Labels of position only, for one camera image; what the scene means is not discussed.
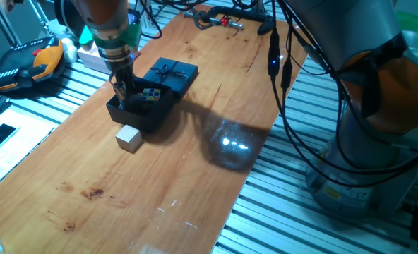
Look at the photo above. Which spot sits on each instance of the white paper sheet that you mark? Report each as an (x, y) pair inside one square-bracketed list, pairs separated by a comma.
[(29, 137)]

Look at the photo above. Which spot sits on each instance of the green cloth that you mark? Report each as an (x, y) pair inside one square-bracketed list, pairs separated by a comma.
[(412, 19)]

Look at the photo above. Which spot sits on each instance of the black screw clamp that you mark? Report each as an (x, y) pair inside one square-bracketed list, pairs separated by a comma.
[(265, 19)]

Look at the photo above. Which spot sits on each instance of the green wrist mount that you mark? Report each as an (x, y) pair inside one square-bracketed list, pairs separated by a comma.
[(135, 33)]

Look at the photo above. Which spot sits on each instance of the wooden board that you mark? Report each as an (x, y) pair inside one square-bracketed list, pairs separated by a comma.
[(159, 211)]

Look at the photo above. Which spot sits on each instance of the plain wooden cube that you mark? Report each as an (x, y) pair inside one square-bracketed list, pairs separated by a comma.
[(128, 138)]

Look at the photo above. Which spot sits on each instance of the slanted metal strut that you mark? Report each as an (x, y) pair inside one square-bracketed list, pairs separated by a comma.
[(42, 17), (4, 24)]

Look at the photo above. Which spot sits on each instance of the colourful puzzle cube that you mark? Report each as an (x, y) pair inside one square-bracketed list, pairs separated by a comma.
[(151, 95)]

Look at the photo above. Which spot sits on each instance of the black orange teach pendant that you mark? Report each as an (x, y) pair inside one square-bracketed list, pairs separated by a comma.
[(15, 63)]

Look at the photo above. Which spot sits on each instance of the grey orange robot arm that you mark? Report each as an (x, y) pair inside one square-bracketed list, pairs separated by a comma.
[(336, 28)]

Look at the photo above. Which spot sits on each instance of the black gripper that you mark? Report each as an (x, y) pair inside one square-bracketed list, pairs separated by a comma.
[(120, 65)]

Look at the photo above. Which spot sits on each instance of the black gift box base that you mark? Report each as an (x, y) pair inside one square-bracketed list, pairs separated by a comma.
[(131, 120)]

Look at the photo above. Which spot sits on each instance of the black filament spool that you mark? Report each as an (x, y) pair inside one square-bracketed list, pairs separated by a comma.
[(67, 17)]

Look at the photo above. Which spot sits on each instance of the pink gift box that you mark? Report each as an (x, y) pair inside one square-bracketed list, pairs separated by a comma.
[(90, 58)]

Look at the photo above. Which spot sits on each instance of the black gift box lid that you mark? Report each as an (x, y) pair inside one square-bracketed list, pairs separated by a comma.
[(172, 75)]

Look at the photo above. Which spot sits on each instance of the white figurine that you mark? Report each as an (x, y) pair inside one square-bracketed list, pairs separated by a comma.
[(69, 53)]

